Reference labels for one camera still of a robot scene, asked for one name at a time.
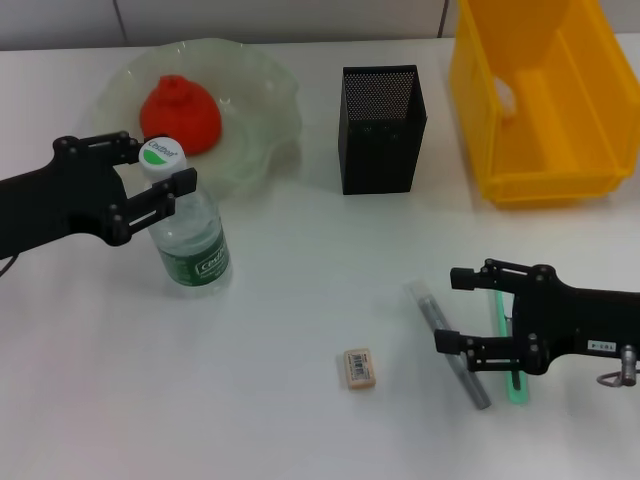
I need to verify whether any clear water bottle green label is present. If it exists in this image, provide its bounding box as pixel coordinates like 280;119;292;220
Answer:
138;134;235;300

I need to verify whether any beige eraser with barcode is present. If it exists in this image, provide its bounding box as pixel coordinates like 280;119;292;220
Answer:
343;348;380;392

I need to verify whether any green glass fruit plate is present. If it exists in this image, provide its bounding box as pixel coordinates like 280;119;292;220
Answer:
89;39;305;199

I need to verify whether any right arm cable silver plug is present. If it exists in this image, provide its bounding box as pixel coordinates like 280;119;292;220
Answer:
597;344;640;389

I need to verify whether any green utility knife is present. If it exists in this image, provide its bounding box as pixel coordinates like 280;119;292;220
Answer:
492;288;530;407

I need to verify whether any orange fruit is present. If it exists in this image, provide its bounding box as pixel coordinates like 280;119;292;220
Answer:
138;74;224;156

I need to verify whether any grey pen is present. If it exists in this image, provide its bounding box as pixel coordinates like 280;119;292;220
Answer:
407;281;494;411

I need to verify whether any yellow plastic bin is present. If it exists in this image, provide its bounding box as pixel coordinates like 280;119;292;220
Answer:
448;0;640;209

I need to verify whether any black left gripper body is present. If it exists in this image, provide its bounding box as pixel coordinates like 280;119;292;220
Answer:
0;135;134;261

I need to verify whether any black mesh pen holder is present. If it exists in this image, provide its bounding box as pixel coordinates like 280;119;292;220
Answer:
337;64;430;196

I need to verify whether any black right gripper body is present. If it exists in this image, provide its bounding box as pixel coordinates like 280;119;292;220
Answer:
510;264;640;376

